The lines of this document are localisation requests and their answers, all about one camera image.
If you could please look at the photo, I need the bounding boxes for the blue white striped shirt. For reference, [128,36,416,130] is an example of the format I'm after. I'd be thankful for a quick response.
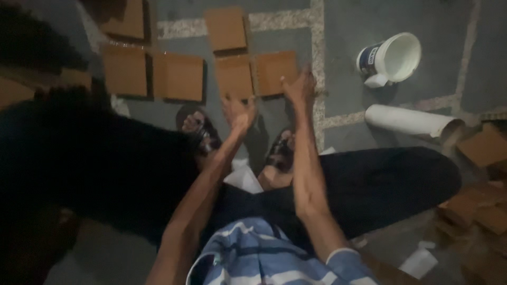
[186,217,379,285]

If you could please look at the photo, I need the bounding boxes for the heap of brown cardboard pieces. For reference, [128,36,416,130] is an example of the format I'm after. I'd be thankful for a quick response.
[435,122,507,246]

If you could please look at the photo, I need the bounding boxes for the white rolled paper tube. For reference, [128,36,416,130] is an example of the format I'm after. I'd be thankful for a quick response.
[364,104,466,140]

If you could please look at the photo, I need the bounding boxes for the white plastic bucket blue label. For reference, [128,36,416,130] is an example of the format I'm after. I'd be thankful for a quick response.
[356,32,422,88]

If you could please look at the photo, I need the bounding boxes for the person's right hand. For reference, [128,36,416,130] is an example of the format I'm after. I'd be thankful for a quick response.
[280,63,318,116]

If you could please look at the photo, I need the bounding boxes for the person's black sandal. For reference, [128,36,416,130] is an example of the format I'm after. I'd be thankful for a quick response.
[176,104,223,156]
[265,127,296,174]

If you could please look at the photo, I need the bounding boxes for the group of flat cardboard boxes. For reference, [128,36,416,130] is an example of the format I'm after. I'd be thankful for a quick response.
[99,0,299,103]

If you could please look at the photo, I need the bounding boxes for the person's left hand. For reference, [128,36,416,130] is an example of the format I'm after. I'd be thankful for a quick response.
[221,94,259,136]

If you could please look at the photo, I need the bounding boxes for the person's left black sandal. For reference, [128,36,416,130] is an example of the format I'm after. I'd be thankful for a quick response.
[176,104,223,156]

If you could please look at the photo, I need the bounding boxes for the black trousers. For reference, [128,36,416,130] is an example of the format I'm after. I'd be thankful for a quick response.
[0,89,463,254]

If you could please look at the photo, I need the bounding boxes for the large brown cardboard sheet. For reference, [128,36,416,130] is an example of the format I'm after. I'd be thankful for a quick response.
[0,66,92,109]

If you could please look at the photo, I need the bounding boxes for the person's right black sandal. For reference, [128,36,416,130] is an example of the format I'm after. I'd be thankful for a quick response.
[265,127,296,174]

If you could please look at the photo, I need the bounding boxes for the white paper sheet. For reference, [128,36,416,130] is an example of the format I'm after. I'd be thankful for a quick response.
[223,158,265,194]
[398,241,439,280]

